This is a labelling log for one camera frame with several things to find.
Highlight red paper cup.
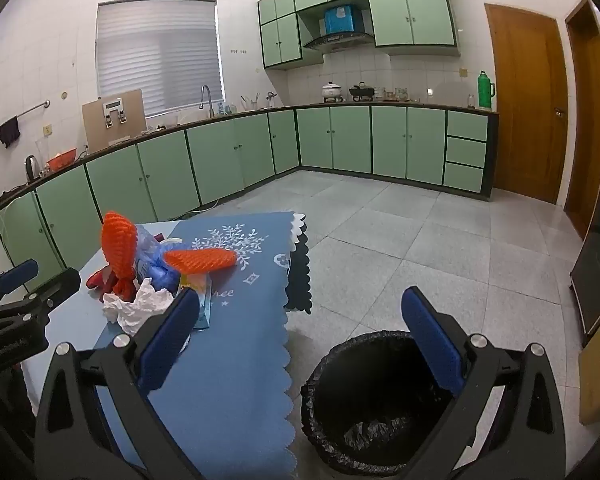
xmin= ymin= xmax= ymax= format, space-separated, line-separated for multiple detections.
xmin=86 ymin=266 xmax=118 ymax=294

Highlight white tissue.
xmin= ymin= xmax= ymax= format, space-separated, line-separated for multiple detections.
xmin=102 ymin=278 xmax=174 ymax=336

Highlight orange foam net sleeve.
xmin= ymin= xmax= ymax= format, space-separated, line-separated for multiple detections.
xmin=100 ymin=211 xmax=137 ymax=302

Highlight blue plastic bag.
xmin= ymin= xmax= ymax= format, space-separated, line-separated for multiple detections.
xmin=134 ymin=226 xmax=186 ymax=294

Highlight light blue snack wrapper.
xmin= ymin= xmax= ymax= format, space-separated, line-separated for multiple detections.
xmin=180 ymin=273 xmax=212 ymax=330

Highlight green lower kitchen cabinets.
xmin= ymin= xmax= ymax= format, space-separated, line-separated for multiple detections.
xmin=0 ymin=103 xmax=498 ymax=282

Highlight green kitchen cabinets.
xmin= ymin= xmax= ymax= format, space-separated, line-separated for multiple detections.
xmin=258 ymin=0 xmax=460 ymax=70
xmin=0 ymin=103 xmax=498 ymax=282

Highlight black trash bin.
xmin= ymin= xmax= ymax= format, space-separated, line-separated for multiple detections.
xmin=301 ymin=330 xmax=454 ymax=477

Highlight green upper kitchen cabinets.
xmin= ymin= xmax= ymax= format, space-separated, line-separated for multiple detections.
xmin=258 ymin=0 xmax=460 ymax=70

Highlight steel electric kettle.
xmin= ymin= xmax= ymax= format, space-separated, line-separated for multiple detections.
xmin=24 ymin=155 xmax=42 ymax=183

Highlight orange plastic basin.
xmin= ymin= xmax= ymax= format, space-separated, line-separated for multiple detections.
xmin=47 ymin=148 xmax=76 ymax=172

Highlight blue patterned tablecloth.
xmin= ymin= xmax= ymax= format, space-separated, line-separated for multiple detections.
xmin=21 ymin=210 xmax=313 ymax=480

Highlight brown cardboard box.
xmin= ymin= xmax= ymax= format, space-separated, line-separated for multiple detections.
xmin=82 ymin=89 xmax=147 ymax=153

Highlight chrome sink faucet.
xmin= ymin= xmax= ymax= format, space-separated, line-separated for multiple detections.
xmin=199 ymin=84 xmax=214 ymax=118

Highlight window with white blinds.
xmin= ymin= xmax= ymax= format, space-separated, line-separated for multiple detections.
xmin=95 ymin=0 xmax=225 ymax=116

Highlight brown wooden door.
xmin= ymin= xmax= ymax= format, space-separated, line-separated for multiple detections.
xmin=565 ymin=0 xmax=600 ymax=236
xmin=486 ymin=3 xmax=568 ymax=204

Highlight green thermos bottle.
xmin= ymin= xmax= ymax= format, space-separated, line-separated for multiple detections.
xmin=477 ymin=70 xmax=495 ymax=110

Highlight white cooking pot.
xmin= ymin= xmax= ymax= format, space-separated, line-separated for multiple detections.
xmin=321 ymin=81 xmax=343 ymax=103

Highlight black wok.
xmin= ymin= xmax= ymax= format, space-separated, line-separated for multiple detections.
xmin=349 ymin=81 xmax=375 ymax=102

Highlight range hood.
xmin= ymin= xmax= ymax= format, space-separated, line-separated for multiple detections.
xmin=304 ymin=32 xmax=375 ymax=54

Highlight blue box above hood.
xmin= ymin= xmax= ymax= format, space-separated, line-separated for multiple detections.
xmin=324 ymin=4 xmax=365 ymax=35

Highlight dark cloth on rail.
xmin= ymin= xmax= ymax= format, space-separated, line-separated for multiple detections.
xmin=0 ymin=116 xmax=20 ymax=148

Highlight metal towel rail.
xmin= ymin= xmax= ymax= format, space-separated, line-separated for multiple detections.
xmin=16 ymin=100 xmax=52 ymax=118

